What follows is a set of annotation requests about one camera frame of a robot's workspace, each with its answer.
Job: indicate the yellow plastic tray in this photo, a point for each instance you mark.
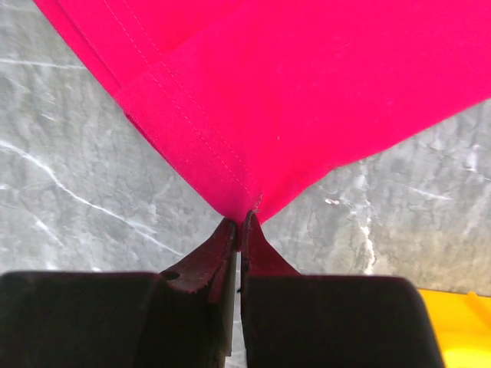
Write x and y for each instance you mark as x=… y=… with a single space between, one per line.
x=462 y=325

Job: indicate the pink t shirt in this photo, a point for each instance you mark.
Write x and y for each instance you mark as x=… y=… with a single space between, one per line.
x=251 y=102

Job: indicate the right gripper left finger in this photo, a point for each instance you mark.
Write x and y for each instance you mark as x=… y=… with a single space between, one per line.
x=190 y=317

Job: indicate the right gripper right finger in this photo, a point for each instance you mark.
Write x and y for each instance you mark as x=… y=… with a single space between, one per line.
x=258 y=257

